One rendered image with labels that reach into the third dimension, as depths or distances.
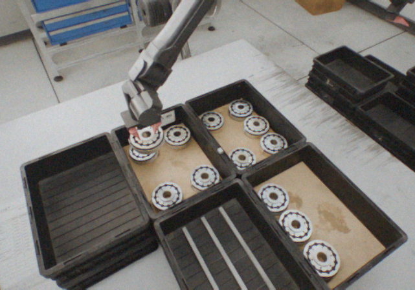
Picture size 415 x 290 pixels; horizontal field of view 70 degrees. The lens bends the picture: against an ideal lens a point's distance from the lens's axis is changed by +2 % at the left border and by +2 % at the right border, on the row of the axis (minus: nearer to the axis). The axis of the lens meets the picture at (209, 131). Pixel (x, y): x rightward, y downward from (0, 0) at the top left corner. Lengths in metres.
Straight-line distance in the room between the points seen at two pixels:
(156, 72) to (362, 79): 1.67
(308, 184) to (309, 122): 0.46
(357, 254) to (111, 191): 0.81
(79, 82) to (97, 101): 1.35
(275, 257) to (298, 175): 0.31
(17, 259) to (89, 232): 0.30
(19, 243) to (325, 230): 1.03
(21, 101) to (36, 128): 1.39
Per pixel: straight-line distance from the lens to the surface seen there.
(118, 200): 1.06
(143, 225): 0.89
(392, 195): 1.37
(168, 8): 1.85
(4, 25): 3.73
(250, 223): 0.99
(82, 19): 2.85
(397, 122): 2.18
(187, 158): 1.11
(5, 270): 1.26
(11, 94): 3.09
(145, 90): 0.73
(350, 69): 2.26
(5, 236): 1.32
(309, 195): 1.08
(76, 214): 1.09
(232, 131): 1.19
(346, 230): 1.06
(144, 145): 0.91
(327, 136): 1.45
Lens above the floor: 1.73
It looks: 49 degrees down
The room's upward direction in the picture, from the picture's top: straight up
